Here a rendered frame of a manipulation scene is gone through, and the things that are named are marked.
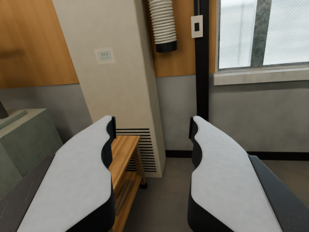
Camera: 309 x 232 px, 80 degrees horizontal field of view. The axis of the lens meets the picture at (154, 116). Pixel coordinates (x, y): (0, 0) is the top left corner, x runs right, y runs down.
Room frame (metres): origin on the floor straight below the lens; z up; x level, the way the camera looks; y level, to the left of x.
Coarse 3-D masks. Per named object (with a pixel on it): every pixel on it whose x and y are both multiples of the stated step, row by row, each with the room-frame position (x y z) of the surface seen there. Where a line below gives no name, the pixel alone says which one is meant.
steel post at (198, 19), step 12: (204, 0) 1.35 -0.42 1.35; (204, 12) 1.35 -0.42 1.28; (192, 24) 1.34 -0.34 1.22; (204, 24) 1.35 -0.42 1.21; (192, 36) 1.34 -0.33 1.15; (204, 36) 1.35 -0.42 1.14; (204, 48) 1.35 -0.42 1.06; (204, 60) 1.35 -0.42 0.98; (204, 72) 1.35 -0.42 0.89; (204, 84) 1.35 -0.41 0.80; (204, 96) 1.35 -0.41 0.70; (204, 108) 1.35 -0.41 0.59
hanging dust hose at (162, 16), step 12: (156, 0) 1.32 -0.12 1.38; (168, 0) 1.33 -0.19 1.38; (156, 12) 1.33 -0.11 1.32; (168, 12) 1.31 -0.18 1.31; (156, 24) 1.33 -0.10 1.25; (168, 24) 1.31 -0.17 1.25; (156, 36) 1.35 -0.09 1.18; (168, 36) 1.30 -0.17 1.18; (156, 48) 1.35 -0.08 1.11; (168, 48) 1.30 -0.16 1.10
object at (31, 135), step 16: (0, 112) 1.40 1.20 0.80; (16, 112) 1.49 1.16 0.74; (32, 112) 1.54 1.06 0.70; (48, 112) 1.59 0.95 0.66; (0, 128) 1.29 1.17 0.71; (16, 128) 1.27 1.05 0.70; (32, 128) 1.38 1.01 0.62; (48, 128) 1.52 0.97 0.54; (0, 144) 1.14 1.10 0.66; (16, 144) 1.22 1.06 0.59; (32, 144) 1.32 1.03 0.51; (48, 144) 1.45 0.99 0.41; (0, 160) 1.17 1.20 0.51; (16, 160) 1.16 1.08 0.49; (32, 160) 1.26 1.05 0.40; (0, 176) 1.20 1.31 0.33; (16, 176) 1.15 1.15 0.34; (0, 192) 1.24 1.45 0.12
